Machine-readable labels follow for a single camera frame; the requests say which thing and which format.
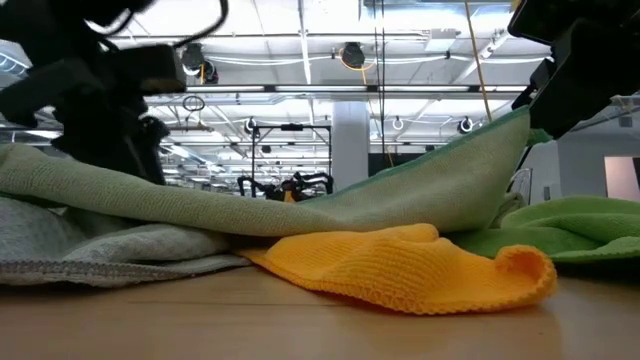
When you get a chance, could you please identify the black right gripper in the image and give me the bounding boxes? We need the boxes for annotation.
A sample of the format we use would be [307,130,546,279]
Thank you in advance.
[512,14,640,140]

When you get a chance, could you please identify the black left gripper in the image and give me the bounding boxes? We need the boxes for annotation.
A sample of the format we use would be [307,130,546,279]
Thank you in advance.
[0,52,171,185]

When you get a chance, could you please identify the grey microfiber towel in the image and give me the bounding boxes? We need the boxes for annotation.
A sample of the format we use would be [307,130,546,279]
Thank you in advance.
[0,194,251,288]

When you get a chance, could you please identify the sage green microfiber towel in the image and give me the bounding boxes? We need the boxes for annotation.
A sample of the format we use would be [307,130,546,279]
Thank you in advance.
[0,106,551,237]

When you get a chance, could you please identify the bright green microfiber towel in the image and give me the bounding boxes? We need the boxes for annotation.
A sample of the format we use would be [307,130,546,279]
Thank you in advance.
[447,194,640,265]

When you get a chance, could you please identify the orange microfiber towel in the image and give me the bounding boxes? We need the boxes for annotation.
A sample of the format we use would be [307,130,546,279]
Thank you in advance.
[234,223,558,316]

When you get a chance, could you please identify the clear plastic bin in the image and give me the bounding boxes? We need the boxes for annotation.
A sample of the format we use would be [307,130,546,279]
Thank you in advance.
[507,167,534,206]

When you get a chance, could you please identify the black background robot arms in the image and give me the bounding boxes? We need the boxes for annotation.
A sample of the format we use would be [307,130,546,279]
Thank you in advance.
[237,171,335,203]

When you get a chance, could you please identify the black monitor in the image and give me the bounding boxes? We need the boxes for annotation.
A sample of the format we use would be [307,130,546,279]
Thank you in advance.
[368,152,431,177]

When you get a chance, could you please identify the white pillar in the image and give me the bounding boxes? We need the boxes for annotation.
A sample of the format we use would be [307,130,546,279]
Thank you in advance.
[330,102,371,191]

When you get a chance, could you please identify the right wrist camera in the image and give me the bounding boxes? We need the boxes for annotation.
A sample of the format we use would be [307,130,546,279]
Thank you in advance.
[507,0,640,46]

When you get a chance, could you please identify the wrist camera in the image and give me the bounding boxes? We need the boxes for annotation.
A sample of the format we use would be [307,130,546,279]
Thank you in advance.
[119,43,186,95]
[507,0,640,46]

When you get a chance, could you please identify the yellow cable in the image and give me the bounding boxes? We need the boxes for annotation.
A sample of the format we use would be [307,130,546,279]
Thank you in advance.
[463,0,494,121]

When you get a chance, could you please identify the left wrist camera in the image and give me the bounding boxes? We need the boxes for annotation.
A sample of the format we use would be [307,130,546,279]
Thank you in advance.
[119,43,186,95]

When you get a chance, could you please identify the black frame rig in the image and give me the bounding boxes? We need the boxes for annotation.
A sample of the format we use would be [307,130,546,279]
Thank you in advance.
[251,124,332,191]

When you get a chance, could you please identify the ceiling cord reel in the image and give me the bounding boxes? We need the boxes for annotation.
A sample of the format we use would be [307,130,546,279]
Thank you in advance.
[180,43,220,85]
[339,42,366,70]

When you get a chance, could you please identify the black hanging cables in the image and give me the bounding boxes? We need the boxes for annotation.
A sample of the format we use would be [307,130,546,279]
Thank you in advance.
[372,0,387,171]

